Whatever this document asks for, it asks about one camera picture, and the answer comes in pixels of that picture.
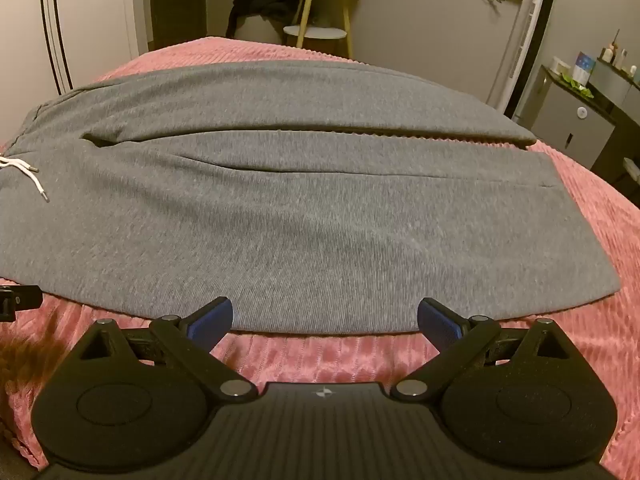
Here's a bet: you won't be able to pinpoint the pink ribbed blanket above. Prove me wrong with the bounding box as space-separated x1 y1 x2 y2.
0 36 640 466

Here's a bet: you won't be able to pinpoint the round side table wooden legs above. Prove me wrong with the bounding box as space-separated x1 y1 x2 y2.
279 0 361 59

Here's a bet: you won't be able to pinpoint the grey storage box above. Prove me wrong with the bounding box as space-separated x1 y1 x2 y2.
592 62 637 107

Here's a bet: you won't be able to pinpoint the grey cabinet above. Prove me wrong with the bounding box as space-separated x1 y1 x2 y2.
530 65 617 171

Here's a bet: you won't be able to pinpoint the small white bottles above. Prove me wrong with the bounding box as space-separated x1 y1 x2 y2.
599 30 632 69

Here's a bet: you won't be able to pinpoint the grey pants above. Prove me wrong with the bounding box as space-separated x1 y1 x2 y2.
0 62 622 335

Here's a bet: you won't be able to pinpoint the white and blue box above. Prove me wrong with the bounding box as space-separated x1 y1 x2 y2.
572 51 597 86

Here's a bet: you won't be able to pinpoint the white door with black stripes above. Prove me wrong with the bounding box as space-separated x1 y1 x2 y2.
36 0 152 97

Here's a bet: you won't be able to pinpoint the green leafy item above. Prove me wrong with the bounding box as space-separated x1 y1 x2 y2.
560 74 594 101

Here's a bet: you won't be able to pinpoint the grey dresser with clutter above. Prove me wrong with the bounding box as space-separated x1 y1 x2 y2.
542 62 640 196

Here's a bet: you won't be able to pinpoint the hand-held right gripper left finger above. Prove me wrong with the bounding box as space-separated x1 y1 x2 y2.
75 296 254 402

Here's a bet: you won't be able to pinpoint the tall white appliance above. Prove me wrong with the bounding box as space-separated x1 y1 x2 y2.
487 0 557 122

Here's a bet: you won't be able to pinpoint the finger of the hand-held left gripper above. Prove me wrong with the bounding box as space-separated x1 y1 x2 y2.
0 285 44 322

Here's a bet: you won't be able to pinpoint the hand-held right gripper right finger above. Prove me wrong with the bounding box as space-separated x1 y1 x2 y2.
390 297 571 402

